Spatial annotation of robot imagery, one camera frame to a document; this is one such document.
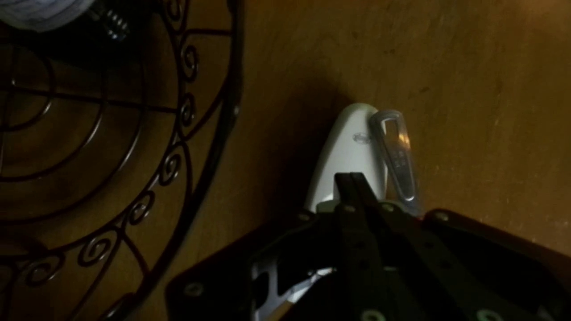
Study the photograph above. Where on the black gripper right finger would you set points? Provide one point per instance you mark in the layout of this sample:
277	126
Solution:
428	262

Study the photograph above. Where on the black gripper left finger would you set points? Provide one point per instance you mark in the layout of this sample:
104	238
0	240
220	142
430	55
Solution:
357	238

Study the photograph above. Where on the white spray bottle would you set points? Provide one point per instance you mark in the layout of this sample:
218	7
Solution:
41	12

